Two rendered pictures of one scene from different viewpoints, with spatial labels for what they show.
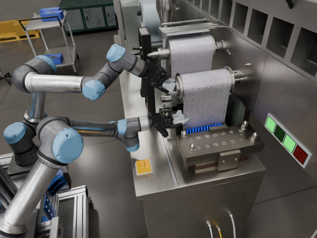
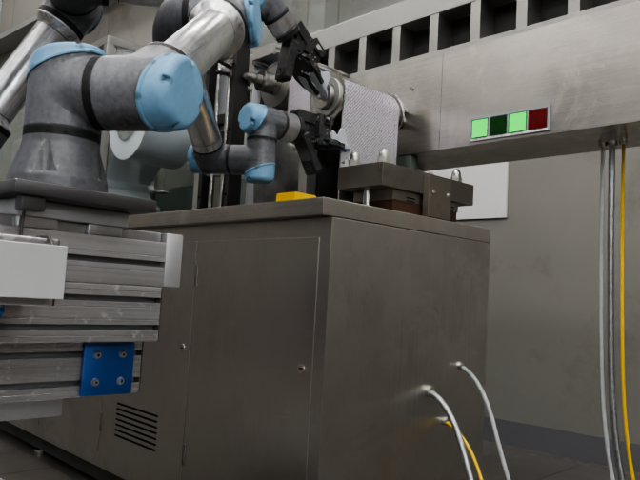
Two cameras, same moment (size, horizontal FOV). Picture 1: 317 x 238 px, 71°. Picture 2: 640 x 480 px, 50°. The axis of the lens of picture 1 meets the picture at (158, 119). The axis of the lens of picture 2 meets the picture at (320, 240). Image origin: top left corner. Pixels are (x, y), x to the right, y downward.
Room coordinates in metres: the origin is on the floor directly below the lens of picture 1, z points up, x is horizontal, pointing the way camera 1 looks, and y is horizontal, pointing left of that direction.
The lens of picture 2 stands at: (-0.62, 0.95, 0.68)
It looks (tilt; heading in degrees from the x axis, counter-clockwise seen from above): 5 degrees up; 326
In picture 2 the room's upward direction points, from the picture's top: 3 degrees clockwise
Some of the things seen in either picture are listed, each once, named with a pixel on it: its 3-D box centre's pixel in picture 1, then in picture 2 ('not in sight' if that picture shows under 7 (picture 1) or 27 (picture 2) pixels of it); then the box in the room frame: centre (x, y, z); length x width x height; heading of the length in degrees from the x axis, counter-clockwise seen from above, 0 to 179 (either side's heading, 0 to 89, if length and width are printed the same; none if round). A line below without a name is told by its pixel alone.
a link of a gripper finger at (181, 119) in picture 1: (181, 118); (342, 139); (0.89, -0.12, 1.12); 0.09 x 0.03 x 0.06; 98
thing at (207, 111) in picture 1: (204, 113); (370, 150); (0.93, -0.24, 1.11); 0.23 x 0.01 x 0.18; 99
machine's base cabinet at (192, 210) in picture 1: (159, 112); (153, 352); (1.90, -0.01, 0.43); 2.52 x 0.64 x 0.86; 9
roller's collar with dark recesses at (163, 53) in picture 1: (162, 53); (268, 82); (1.21, -0.05, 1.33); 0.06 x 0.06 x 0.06; 9
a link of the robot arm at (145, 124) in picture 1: (144, 123); (286, 127); (0.88, 0.07, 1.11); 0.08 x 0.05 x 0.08; 9
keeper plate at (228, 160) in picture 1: (229, 160); (437, 198); (0.73, -0.33, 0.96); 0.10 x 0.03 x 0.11; 99
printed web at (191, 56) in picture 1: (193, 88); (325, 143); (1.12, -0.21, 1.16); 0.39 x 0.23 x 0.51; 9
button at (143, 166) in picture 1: (143, 166); (295, 199); (0.77, 0.09, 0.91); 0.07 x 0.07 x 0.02; 9
